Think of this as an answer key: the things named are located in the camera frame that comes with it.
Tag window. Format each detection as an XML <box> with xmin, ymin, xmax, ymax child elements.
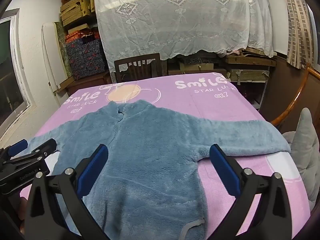
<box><xmin>0</xmin><ymin>8</ymin><xmax>32</xmax><ymax>130</ymax></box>

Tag stack of orange boxes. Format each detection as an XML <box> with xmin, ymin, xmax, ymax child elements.
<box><xmin>65</xmin><ymin>28</ymin><xmax>97</xmax><ymax>43</ymax></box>

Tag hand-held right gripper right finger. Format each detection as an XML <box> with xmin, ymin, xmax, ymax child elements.
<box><xmin>209</xmin><ymin>144</ymin><xmax>294</xmax><ymax>240</ymax></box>

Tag checked curtain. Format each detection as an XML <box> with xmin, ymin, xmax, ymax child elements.
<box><xmin>280</xmin><ymin>0</ymin><xmax>314</xmax><ymax>69</ymax></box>

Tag green patterned panel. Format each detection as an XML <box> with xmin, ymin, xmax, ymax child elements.
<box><xmin>55</xmin><ymin>21</ymin><xmax>73</xmax><ymax>78</ymax></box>

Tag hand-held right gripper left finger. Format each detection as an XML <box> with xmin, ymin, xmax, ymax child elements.
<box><xmin>25</xmin><ymin>144</ymin><xmax>110</xmax><ymax>240</ymax></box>

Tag white board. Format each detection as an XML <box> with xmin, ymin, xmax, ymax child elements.
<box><xmin>41</xmin><ymin>22</ymin><xmax>68</xmax><ymax>88</ymax></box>

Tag stack of woven boxes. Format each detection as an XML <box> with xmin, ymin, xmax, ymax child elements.
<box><xmin>59</xmin><ymin>0</ymin><xmax>94</xmax><ymax>27</ymax></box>

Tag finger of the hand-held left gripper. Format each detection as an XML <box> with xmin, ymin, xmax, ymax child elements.
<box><xmin>0</xmin><ymin>140</ymin><xmax>28</xmax><ymax>159</ymax></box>
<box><xmin>9</xmin><ymin>138</ymin><xmax>57</xmax><ymax>167</ymax></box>

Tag brown cabinet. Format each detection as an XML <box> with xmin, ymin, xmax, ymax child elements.
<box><xmin>60</xmin><ymin>74</ymin><xmax>113</xmax><ymax>97</ymax></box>

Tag dark wooden chair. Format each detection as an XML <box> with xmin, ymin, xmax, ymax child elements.
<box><xmin>114</xmin><ymin>53</ymin><xmax>162</xmax><ymax>83</ymax></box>

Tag stack of blue patterned boxes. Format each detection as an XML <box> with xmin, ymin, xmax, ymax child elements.
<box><xmin>65</xmin><ymin>39</ymin><xmax>107</xmax><ymax>79</ymax></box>

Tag blue fleece jacket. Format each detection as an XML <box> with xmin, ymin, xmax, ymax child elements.
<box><xmin>27</xmin><ymin>99</ymin><xmax>292</xmax><ymax>240</ymax></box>

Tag rattan chair rail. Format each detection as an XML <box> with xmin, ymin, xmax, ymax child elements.
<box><xmin>271</xmin><ymin>63</ymin><xmax>320</xmax><ymax>127</ymax></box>

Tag purple printed blanket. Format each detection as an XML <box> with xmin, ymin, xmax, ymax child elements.
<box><xmin>19</xmin><ymin>72</ymin><xmax>312</xmax><ymax>240</ymax></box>

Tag white lace cloth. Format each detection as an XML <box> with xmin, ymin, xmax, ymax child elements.
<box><xmin>89</xmin><ymin>0</ymin><xmax>274</xmax><ymax>71</ymax></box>

